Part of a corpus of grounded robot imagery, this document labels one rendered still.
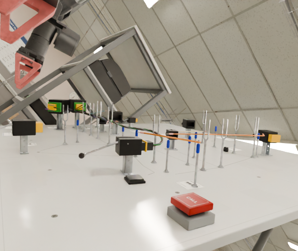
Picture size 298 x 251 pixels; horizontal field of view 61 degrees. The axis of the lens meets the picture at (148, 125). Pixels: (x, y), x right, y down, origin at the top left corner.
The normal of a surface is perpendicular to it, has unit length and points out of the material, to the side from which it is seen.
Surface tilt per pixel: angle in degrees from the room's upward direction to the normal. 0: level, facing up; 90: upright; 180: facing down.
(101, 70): 90
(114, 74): 90
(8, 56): 90
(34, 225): 53
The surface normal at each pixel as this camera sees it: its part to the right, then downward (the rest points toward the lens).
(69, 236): 0.06, -0.99
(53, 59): 0.44, 0.01
